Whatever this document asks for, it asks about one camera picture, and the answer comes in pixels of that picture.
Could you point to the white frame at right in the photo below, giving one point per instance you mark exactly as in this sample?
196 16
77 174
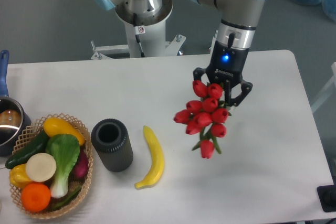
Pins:
324 92

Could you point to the yellow plastic banana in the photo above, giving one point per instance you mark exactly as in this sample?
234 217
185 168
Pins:
158 162

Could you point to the orange fruit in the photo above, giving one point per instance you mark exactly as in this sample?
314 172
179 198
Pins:
35 197

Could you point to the black device at edge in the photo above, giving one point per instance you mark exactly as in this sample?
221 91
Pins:
327 197

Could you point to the dark green cucumber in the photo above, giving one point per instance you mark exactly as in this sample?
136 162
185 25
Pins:
35 146

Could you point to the green bok choy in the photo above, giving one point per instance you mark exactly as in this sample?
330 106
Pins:
65 149

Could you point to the blue handled saucepan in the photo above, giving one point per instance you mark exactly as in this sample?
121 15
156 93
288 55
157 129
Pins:
13 117

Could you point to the yellow bell pepper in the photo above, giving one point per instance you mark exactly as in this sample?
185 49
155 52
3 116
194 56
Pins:
18 176

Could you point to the woven wicker basket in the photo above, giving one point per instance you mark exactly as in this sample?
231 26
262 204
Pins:
79 179

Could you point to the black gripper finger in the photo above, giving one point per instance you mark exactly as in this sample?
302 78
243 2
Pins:
245 87
199 72

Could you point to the yellow squash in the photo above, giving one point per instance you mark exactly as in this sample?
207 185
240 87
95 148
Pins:
54 126

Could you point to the purple red onion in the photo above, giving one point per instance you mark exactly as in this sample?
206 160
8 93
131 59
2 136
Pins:
80 169

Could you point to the red tulip bouquet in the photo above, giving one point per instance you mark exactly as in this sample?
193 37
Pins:
205 117

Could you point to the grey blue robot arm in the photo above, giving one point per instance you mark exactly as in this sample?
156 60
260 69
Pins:
237 26

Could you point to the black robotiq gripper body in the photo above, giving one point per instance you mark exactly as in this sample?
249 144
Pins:
226 64

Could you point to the green chili pepper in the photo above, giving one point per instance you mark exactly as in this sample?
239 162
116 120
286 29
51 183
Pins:
71 196

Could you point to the dark grey ribbed vase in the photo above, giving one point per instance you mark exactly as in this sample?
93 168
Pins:
111 141

